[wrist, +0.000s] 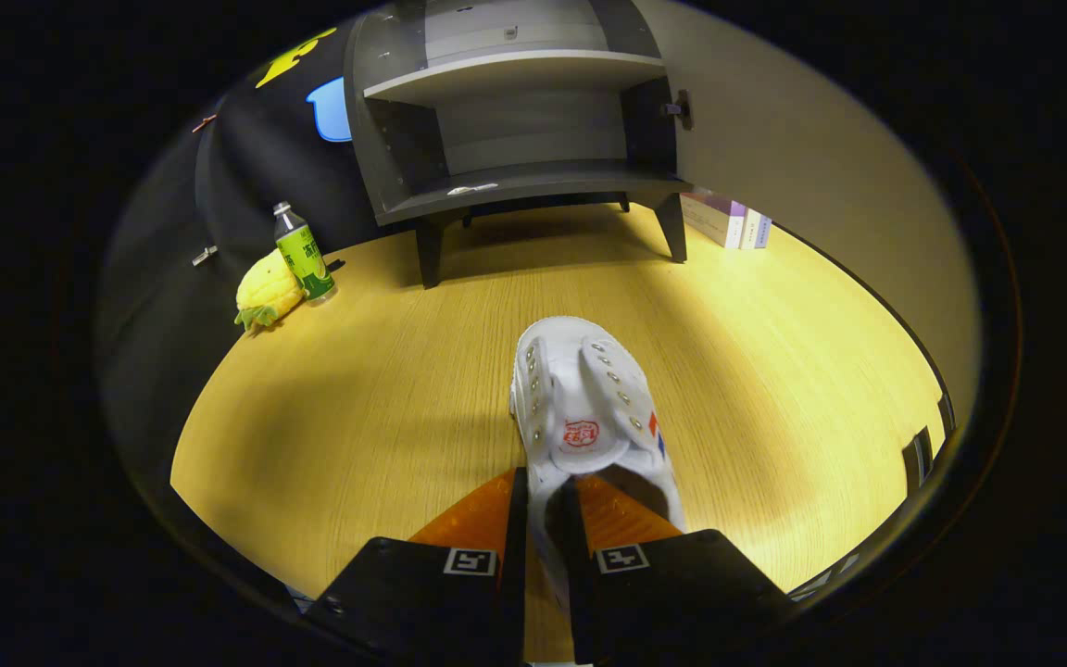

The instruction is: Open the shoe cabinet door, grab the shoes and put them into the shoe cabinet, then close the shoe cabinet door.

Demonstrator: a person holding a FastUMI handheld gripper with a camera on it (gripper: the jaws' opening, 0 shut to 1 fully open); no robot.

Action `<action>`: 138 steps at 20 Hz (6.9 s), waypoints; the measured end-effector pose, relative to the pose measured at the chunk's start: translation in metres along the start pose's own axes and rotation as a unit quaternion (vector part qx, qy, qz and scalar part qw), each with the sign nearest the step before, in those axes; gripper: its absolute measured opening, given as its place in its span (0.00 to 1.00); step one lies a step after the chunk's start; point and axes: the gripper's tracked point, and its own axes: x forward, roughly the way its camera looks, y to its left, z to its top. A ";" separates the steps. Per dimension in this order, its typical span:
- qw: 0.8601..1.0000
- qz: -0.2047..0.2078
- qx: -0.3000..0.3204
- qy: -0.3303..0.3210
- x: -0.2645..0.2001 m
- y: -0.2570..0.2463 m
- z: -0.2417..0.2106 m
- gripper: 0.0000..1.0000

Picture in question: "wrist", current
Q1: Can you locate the yellow pineapple plush toy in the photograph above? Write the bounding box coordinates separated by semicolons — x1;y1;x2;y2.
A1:
234;248;308;334

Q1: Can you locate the black backdrop cloth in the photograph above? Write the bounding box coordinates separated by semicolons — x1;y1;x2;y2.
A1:
98;26;388;485

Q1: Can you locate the white canvas shoe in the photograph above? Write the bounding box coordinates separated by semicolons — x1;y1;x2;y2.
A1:
508;317;688;614

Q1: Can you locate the green label drink bottle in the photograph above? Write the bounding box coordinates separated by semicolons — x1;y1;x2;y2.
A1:
272;201;339;306

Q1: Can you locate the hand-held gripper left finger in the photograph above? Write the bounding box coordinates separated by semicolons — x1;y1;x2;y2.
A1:
307;468;530;664

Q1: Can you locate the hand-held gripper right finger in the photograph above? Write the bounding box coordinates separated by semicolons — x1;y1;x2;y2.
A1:
571;474;795;664

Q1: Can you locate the dark grey shoe cabinet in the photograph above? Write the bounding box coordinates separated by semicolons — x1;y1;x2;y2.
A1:
344;0;695;291

